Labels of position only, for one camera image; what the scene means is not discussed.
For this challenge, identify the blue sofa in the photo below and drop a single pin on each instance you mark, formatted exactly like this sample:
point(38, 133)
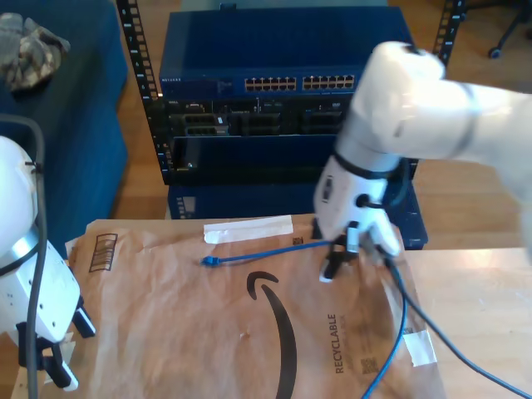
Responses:
point(83, 124)

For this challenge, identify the blue device under rack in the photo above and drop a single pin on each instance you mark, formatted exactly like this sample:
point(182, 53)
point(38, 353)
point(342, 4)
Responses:
point(249, 199)

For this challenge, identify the office chair base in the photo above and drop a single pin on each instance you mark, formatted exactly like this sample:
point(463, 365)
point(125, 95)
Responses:
point(494, 52)

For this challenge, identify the blue and black rack shelf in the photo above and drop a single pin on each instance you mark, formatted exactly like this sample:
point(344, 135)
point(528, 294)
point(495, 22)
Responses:
point(249, 151)

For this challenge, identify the black rack frame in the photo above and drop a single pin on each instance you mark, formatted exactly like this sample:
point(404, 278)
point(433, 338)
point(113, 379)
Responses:
point(139, 50)

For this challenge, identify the brown packing paper mailer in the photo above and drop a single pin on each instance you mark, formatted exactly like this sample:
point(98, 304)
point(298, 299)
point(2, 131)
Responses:
point(166, 311)

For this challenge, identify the camouflage cloth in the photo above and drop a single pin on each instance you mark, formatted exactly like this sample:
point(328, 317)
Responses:
point(29, 54)

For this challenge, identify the black rack server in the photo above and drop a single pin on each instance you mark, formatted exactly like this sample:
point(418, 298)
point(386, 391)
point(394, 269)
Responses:
point(249, 120)

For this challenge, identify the blue network switch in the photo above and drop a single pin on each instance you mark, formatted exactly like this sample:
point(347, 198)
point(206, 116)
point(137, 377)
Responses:
point(249, 45)

